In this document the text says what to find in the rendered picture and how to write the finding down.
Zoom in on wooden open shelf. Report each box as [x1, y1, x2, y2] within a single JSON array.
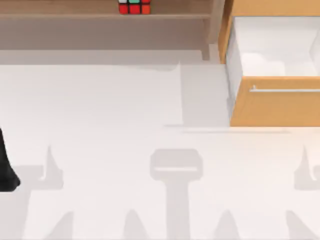
[[0, 0, 221, 61]]

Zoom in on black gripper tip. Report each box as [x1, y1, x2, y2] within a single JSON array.
[[0, 127, 21, 193]]

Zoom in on colourful puzzle cube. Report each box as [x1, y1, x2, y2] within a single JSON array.
[[117, 0, 152, 15]]

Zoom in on long metal drawer handle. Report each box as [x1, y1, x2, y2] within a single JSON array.
[[249, 84, 320, 93]]

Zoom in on open drawer with white inside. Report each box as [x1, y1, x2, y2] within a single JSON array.
[[225, 16, 320, 121]]

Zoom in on pale wooden drawer front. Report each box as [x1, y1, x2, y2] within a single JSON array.
[[229, 76, 320, 128]]

